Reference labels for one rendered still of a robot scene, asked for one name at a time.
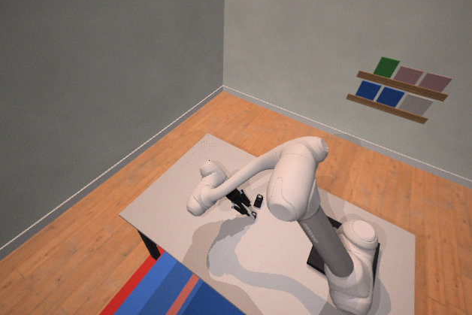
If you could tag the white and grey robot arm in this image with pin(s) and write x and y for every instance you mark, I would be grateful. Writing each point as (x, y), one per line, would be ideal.
(292, 191)

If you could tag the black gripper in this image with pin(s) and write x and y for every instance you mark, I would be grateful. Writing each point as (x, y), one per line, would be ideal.
(236, 197)

